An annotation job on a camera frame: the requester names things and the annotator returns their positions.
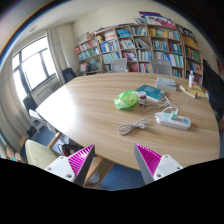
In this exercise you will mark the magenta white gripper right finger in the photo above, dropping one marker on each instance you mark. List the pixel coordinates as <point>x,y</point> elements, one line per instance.
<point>154,166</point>

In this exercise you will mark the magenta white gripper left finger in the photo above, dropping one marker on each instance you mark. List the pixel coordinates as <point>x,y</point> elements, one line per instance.
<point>73,168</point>

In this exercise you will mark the green white charger plug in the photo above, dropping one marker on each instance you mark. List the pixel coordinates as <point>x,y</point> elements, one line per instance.
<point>174,115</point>

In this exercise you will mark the green cushioned chair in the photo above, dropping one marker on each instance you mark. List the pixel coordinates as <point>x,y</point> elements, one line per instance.
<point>39,155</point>

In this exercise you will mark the white power strip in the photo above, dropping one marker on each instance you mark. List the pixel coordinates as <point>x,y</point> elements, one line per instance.
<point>180,122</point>

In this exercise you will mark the small dark jar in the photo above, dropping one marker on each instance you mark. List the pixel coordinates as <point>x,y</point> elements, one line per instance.
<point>142,98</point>

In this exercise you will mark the green plastic bag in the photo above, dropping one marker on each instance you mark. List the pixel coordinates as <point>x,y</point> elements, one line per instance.
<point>126,99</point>

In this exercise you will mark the teal book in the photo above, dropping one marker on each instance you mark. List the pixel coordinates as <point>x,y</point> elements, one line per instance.
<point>152,93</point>

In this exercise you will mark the white radiator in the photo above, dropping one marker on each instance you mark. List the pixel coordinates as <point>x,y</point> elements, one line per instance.
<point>43,92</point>

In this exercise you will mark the grey book stack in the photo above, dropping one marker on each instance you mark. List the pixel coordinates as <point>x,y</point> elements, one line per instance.
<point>166,83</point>

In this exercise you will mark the yellow booklet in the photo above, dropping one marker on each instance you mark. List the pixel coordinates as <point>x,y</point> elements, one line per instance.
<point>195,92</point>

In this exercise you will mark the dark blue armchair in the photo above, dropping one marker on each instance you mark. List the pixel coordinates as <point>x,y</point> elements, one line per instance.
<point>68,74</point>

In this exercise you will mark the grey office chair right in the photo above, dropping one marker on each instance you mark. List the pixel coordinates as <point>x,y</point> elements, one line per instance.
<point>161,66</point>

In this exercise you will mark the grey office chair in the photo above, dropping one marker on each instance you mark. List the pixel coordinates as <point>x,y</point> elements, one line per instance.
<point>161,66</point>
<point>119,65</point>

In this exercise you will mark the black chair right edge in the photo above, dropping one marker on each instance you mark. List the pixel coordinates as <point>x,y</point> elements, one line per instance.
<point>215,86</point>

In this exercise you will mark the grey office chair left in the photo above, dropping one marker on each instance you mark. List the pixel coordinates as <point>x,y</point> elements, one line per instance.
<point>119,65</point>

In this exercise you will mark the wooden bookshelf with books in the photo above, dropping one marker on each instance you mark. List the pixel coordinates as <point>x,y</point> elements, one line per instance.
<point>139,43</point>

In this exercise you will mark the beige curtain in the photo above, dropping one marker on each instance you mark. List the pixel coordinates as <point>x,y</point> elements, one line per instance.
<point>57,53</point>

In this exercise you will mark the window with dark frame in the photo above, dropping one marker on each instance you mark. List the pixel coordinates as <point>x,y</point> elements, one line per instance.
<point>32,66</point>

